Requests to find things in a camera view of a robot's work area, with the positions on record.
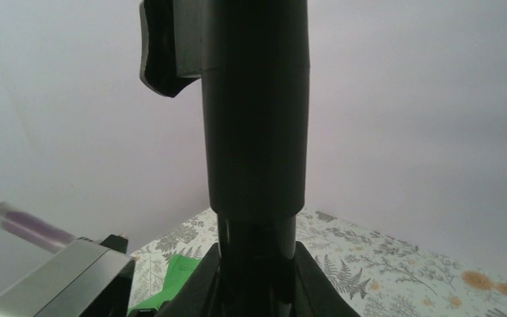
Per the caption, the black music stand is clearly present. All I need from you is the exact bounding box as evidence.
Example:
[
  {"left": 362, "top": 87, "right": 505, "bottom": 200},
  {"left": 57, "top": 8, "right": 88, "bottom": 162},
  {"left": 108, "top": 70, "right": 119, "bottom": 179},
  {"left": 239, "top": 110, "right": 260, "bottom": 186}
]
[{"left": 139, "top": 1, "right": 310, "bottom": 316}]

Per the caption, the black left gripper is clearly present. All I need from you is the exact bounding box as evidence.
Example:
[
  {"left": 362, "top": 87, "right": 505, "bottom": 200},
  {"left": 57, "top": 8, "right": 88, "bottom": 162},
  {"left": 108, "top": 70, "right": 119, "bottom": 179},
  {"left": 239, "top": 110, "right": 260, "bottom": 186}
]
[{"left": 78, "top": 234, "right": 132, "bottom": 317}]

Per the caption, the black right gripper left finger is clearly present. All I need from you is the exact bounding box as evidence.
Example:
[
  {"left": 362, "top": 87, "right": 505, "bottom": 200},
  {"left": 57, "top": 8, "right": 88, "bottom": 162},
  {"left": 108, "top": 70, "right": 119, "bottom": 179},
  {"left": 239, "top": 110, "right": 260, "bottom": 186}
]
[{"left": 156, "top": 243, "right": 220, "bottom": 317}]

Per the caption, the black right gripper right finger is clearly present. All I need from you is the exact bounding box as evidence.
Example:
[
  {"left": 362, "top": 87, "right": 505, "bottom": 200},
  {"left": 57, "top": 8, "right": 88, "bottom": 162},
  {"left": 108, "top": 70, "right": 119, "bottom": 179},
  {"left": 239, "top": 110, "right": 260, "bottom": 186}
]
[{"left": 294, "top": 241, "right": 360, "bottom": 317}]

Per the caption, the green sheet music page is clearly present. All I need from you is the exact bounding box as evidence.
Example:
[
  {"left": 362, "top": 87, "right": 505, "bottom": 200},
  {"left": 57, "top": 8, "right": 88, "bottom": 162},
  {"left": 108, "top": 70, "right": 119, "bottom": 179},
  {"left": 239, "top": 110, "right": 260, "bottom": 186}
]
[{"left": 127, "top": 255, "right": 200, "bottom": 316}]

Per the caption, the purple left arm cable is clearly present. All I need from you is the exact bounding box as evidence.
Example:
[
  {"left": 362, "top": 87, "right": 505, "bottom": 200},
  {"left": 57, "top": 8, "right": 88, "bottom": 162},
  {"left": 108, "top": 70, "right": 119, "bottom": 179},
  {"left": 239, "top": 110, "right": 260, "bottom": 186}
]
[{"left": 0, "top": 192, "right": 77, "bottom": 255}]

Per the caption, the floral patterned mat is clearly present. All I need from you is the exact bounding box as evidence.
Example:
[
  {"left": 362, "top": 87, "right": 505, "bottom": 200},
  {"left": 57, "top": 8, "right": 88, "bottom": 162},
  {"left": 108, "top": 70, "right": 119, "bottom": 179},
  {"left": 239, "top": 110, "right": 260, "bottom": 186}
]
[{"left": 134, "top": 210, "right": 507, "bottom": 316}]

